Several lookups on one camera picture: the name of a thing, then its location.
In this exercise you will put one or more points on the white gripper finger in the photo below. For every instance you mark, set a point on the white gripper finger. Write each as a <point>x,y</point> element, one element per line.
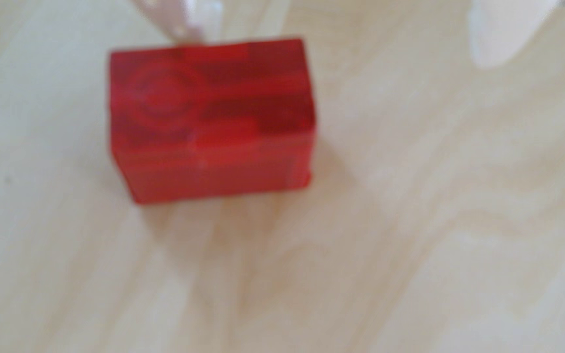
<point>505,27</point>
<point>184,17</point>

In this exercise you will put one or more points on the red rectangular block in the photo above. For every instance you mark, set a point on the red rectangular block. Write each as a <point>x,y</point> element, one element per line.
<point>214,122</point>

